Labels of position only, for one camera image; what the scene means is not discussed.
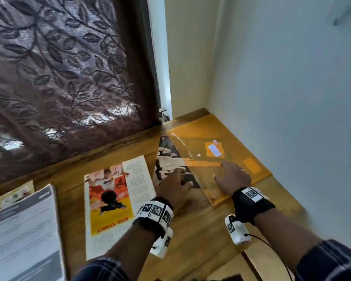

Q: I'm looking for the person's right hand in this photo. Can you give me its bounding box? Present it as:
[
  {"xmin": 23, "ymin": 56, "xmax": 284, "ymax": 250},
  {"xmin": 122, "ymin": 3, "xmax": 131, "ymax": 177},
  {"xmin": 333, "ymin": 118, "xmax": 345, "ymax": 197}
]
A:
[{"xmin": 213, "ymin": 161, "xmax": 252, "ymax": 198}]

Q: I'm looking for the person's left hand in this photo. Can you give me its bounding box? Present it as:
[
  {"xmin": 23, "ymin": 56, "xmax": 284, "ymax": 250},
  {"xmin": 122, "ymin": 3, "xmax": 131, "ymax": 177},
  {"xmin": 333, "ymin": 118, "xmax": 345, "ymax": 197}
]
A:
[{"xmin": 154, "ymin": 168, "xmax": 194, "ymax": 210}]

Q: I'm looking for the black and white printed sheet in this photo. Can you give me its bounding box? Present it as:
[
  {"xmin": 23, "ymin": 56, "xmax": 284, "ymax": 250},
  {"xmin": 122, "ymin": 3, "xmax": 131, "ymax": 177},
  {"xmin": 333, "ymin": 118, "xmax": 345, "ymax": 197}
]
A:
[{"xmin": 153, "ymin": 136, "xmax": 202, "ymax": 190}]

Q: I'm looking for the orange transparent plastic folder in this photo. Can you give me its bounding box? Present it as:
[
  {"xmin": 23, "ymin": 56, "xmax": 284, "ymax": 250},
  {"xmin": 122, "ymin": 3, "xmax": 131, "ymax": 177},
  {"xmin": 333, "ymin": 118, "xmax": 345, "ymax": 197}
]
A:
[{"xmin": 166, "ymin": 114, "xmax": 272, "ymax": 207}]

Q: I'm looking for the person's left forearm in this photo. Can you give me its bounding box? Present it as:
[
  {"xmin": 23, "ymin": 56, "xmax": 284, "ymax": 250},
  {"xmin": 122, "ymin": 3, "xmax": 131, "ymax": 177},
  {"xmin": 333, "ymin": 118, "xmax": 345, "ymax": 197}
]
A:
[{"xmin": 103, "ymin": 222, "xmax": 156, "ymax": 274}]

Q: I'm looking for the person's right forearm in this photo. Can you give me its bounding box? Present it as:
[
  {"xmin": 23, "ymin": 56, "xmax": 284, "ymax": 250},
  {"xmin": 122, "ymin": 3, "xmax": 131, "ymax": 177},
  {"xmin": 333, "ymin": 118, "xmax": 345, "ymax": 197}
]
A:
[{"xmin": 253, "ymin": 208, "xmax": 323, "ymax": 273}]

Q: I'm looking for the black marker wristband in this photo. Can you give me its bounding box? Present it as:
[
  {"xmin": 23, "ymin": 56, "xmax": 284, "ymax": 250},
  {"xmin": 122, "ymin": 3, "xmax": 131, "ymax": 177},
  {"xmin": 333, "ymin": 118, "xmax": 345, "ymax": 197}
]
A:
[
  {"xmin": 132, "ymin": 197, "xmax": 175, "ymax": 241},
  {"xmin": 232, "ymin": 187, "xmax": 276, "ymax": 226}
]

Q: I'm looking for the red and yellow magazine page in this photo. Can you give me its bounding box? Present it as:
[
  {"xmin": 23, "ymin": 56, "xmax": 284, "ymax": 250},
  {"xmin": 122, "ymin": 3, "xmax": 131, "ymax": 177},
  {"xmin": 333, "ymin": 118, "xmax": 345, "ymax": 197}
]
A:
[{"xmin": 84, "ymin": 155, "xmax": 157, "ymax": 261}]

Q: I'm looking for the dark plaid shirt sleeve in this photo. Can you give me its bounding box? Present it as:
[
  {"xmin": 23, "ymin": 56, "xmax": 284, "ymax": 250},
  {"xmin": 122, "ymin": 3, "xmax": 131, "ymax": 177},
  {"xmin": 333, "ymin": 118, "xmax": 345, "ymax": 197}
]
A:
[
  {"xmin": 73, "ymin": 257, "xmax": 130, "ymax": 281},
  {"xmin": 295, "ymin": 239, "xmax": 351, "ymax": 281}
]

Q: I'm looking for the brown leaf-patterned curtain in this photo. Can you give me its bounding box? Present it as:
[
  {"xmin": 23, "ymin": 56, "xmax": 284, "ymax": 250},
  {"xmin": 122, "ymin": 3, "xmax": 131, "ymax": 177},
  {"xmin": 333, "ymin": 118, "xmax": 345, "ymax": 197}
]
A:
[{"xmin": 0, "ymin": 0, "xmax": 161, "ymax": 189}]

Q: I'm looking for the grey and white paper stack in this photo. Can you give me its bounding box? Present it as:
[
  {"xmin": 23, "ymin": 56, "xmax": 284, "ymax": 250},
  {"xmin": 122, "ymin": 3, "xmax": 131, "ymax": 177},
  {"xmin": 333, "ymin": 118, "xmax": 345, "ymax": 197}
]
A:
[{"xmin": 0, "ymin": 184, "xmax": 66, "ymax": 281}]

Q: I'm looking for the pale yellow printed booklet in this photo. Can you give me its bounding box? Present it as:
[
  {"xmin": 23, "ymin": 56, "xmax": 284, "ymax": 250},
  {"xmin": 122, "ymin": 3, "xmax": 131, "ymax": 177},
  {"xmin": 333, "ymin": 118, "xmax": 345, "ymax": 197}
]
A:
[{"xmin": 0, "ymin": 180, "xmax": 35, "ymax": 214}]

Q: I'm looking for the white wrist camera unit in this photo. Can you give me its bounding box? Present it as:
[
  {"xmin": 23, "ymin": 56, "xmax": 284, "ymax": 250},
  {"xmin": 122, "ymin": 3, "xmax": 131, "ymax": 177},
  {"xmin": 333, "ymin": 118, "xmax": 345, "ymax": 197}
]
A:
[
  {"xmin": 149, "ymin": 228, "xmax": 174, "ymax": 260},
  {"xmin": 224, "ymin": 214, "xmax": 252, "ymax": 246}
]

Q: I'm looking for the thin black cable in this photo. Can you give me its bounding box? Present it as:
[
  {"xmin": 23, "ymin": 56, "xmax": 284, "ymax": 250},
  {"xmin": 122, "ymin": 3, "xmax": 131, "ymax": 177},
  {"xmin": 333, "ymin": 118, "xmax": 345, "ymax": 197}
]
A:
[{"xmin": 245, "ymin": 233, "xmax": 293, "ymax": 281}]

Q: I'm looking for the dark window frame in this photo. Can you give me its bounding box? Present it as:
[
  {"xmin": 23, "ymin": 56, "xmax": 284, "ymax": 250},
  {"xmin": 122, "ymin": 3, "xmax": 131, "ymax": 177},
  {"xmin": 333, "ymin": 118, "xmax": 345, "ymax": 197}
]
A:
[{"xmin": 138, "ymin": 0, "xmax": 164, "ymax": 124}]

